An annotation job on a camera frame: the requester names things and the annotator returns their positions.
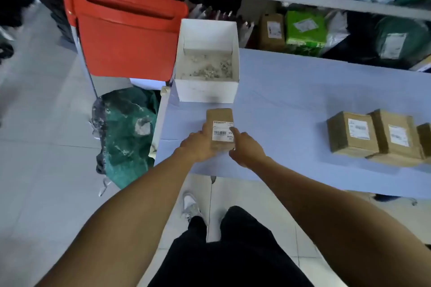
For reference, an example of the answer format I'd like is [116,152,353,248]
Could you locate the person's right forearm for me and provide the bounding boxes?
[251,155,431,287]

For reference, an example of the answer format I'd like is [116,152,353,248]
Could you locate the black trousers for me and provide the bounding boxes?
[148,206,316,287]

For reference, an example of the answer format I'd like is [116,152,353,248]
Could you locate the dark green parcel bag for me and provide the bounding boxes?
[374,16,431,69]

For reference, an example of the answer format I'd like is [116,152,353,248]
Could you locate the white open box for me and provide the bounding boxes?
[173,18,240,104]

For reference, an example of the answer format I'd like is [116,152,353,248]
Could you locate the green wrapped parcel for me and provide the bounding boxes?
[285,11,328,48]

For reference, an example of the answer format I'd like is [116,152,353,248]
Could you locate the red plastic chair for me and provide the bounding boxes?
[60,0,189,99]

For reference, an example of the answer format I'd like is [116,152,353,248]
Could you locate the brown cardboard box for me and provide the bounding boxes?
[206,108,236,153]
[259,13,286,52]
[367,109,426,167]
[326,111,380,158]

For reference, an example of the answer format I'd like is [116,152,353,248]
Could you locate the person's right hand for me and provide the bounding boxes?
[229,127,267,169]

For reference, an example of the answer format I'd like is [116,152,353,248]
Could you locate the white shoe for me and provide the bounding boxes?
[181,191,204,222]

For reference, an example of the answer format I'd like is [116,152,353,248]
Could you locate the person's left forearm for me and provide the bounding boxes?
[35,148,197,287]

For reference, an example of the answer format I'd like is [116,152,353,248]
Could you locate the green plastic bag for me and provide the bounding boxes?
[91,87,161,190]

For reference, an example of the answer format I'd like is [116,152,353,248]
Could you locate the pile of torn label scraps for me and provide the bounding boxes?
[181,54,233,81]

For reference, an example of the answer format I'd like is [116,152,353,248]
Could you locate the person's left hand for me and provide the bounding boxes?
[179,123,220,164]

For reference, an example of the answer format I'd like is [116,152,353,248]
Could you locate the white barcode label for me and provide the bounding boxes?
[212,120,235,143]
[388,124,410,147]
[347,117,370,140]

